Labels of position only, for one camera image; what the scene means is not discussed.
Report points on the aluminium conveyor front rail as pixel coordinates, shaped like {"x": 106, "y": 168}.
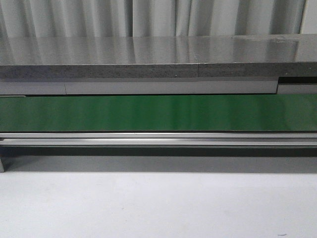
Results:
{"x": 185, "y": 152}

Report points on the white pleated curtain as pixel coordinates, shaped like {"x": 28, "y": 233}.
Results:
{"x": 138, "y": 18}

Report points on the green conveyor belt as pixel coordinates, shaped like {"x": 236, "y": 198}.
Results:
{"x": 159, "y": 113}

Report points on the grey stone slab table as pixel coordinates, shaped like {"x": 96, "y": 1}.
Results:
{"x": 159, "y": 57}

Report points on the grey conveyor rear guard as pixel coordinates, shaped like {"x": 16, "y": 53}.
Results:
{"x": 148, "y": 86}

